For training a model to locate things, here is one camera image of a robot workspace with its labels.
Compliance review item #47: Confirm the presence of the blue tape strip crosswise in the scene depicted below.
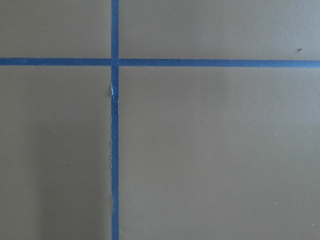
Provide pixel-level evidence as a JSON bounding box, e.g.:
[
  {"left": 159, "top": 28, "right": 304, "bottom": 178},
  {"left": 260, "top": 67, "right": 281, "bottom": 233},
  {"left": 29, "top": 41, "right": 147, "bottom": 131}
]
[{"left": 0, "top": 57, "right": 320, "bottom": 68}]

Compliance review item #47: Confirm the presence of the blue tape strip lengthwise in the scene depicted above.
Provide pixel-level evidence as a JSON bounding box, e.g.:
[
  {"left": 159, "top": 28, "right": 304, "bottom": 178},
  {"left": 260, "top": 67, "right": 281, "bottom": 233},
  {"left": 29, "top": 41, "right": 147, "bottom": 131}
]
[{"left": 110, "top": 0, "right": 120, "bottom": 240}]

